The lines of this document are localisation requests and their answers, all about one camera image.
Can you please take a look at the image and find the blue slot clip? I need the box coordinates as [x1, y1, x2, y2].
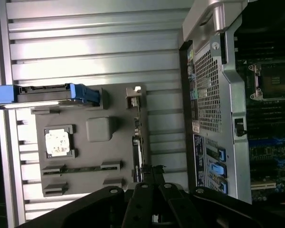
[210, 162, 227, 177]
[217, 148, 227, 162]
[218, 177, 228, 193]

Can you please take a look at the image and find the white expansion slot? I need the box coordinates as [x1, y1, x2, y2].
[250, 181, 276, 190]

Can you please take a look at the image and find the grey parts rack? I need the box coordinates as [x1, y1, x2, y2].
[14, 83, 150, 198]

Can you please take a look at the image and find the silver CPU chip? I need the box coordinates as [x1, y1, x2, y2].
[44, 132, 71, 158]

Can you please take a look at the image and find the green motherboard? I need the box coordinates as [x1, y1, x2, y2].
[235, 30, 285, 203]

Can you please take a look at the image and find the black and silver PC case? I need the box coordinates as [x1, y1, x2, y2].
[179, 0, 285, 205]

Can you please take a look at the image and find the hard disk with blue caddy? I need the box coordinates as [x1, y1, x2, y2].
[0, 83, 102, 110]

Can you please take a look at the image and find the CPU socket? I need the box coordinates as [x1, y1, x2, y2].
[248, 60, 285, 103]

